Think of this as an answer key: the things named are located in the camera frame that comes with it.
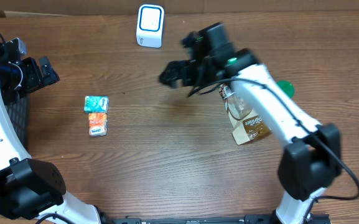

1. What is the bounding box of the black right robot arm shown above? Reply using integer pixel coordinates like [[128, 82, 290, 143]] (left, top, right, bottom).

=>
[[159, 22, 342, 223]]

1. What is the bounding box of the white barcode scanner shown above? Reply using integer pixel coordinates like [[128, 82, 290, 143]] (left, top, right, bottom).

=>
[[136, 4, 165, 49]]

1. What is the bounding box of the green lid jar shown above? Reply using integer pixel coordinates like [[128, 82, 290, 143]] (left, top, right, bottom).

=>
[[276, 80, 295, 98]]

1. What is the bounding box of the beige snack bag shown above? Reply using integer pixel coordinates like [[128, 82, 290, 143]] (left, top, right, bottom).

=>
[[218, 84, 271, 145]]

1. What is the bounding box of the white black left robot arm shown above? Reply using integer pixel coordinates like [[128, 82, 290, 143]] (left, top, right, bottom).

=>
[[0, 38, 111, 223]]

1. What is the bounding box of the dark grey mesh basket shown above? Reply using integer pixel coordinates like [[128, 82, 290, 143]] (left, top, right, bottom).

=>
[[6, 96, 30, 150]]

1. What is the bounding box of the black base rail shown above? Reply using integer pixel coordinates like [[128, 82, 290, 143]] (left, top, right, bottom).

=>
[[104, 213, 331, 224]]

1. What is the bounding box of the orange white small packet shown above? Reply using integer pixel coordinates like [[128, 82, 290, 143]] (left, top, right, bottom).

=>
[[88, 113, 108, 137]]

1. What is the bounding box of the teal tissue packet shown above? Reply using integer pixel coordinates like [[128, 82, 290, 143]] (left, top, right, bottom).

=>
[[83, 96, 110, 113]]

